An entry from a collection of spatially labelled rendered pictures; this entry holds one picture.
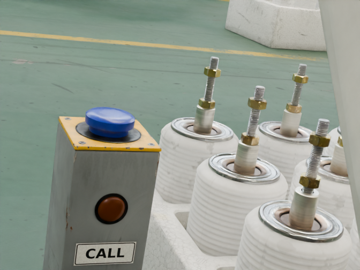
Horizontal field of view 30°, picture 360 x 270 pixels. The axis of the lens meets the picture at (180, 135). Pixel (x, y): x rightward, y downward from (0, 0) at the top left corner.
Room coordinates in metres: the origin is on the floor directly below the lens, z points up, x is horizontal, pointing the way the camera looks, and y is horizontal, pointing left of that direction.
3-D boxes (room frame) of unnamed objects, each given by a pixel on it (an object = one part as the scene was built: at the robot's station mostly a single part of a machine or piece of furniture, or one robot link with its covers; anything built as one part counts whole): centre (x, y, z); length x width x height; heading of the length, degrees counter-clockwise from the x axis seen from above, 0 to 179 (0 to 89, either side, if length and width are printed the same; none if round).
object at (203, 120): (0.76, -0.03, 0.26); 0.02 x 0.02 x 0.03
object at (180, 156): (0.76, -0.03, 0.16); 0.10 x 0.10 x 0.18
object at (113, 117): (0.52, 0.06, 0.32); 0.04 x 0.04 x 0.02
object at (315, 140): (0.54, -0.12, 0.33); 0.02 x 0.02 x 0.01; 74
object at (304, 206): (0.54, -0.12, 0.26); 0.02 x 0.02 x 0.03
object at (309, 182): (0.54, -0.12, 0.29); 0.02 x 0.02 x 0.01; 74
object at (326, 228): (0.54, -0.12, 0.25); 0.08 x 0.08 x 0.01
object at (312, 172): (0.54, -0.12, 0.31); 0.01 x 0.01 x 0.08
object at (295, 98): (0.81, -0.13, 0.30); 0.01 x 0.01 x 0.08
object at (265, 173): (0.65, -0.07, 0.25); 0.08 x 0.08 x 0.01
